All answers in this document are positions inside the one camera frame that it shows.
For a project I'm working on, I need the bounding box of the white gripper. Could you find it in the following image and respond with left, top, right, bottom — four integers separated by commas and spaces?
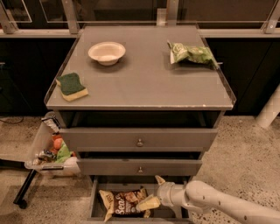
136, 175, 187, 211

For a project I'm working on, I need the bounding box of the brown chip bag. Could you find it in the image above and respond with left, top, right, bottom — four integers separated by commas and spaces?
99, 186, 151, 221

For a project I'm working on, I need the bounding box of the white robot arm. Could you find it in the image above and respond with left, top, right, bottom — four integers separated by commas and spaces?
136, 175, 280, 224

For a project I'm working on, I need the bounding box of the grey bottom drawer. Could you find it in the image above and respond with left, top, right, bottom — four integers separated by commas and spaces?
86, 176, 194, 224

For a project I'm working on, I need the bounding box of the grey drawer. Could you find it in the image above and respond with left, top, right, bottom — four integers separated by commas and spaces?
86, 176, 194, 224
60, 128, 217, 152
77, 152, 202, 176

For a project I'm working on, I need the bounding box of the grey middle drawer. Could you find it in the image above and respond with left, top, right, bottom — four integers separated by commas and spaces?
77, 152, 202, 176

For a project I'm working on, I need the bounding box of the grey drawer cabinet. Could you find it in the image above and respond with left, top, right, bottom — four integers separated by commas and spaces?
44, 24, 237, 224

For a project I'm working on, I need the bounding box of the grey top drawer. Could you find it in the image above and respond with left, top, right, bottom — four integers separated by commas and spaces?
60, 128, 217, 152

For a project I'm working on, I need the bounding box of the green bag in bin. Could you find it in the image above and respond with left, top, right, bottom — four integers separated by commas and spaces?
56, 143, 73, 163

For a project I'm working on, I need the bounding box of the green chip bag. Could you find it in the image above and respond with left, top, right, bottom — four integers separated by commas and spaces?
167, 41, 219, 69

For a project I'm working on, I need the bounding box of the orange fruit in bin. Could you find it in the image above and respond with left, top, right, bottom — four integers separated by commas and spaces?
53, 138, 63, 151

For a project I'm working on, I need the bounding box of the clear plastic bin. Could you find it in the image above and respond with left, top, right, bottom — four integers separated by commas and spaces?
24, 112, 81, 176

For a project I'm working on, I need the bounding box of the green yellow sponge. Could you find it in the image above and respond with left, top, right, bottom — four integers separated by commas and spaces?
56, 73, 88, 102

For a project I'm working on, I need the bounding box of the black metal leg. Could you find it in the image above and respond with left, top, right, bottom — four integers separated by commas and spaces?
13, 170, 37, 209

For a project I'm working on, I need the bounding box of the white paper bowl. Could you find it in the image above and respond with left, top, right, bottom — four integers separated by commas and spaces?
87, 42, 126, 66

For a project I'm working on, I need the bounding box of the white pipe post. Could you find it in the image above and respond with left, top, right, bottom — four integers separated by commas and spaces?
255, 84, 280, 128

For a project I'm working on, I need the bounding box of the metal window frame rail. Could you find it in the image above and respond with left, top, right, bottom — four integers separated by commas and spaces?
0, 0, 280, 38

